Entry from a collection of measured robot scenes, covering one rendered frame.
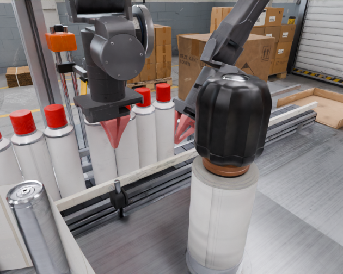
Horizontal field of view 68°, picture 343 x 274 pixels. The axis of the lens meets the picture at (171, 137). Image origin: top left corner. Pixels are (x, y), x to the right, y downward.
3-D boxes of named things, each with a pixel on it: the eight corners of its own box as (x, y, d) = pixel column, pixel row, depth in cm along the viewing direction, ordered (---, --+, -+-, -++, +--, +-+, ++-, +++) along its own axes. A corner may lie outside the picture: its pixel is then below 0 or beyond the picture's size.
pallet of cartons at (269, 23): (237, 89, 398) (247, 8, 344) (203, 77, 462) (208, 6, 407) (286, 79, 453) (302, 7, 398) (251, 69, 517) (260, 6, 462)
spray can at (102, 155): (95, 191, 56) (79, 103, 46) (94, 177, 60) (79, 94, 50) (119, 186, 57) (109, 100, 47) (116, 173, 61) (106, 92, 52)
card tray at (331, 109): (337, 129, 93) (341, 119, 91) (275, 107, 112) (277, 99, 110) (371, 111, 108) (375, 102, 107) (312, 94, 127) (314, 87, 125)
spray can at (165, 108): (164, 170, 62) (163, 89, 53) (149, 162, 65) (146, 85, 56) (178, 161, 66) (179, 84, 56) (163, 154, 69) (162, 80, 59)
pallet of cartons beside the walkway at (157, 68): (173, 86, 416) (173, 26, 373) (125, 94, 379) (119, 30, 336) (142, 70, 507) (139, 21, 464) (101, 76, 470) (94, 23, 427)
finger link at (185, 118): (172, 143, 60) (191, 108, 60) (155, 132, 65) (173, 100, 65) (189, 151, 65) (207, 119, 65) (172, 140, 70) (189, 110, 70)
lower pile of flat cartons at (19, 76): (7, 88, 407) (4, 74, 396) (10, 79, 449) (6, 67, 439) (51, 82, 431) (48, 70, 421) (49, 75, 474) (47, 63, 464)
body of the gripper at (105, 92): (145, 106, 44) (142, 62, 40) (86, 120, 39) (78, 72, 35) (128, 95, 48) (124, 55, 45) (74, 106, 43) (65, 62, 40)
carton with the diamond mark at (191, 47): (210, 116, 99) (215, 43, 86) (177, 98, 117) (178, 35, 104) (263, 101, 113) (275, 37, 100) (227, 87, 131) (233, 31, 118)
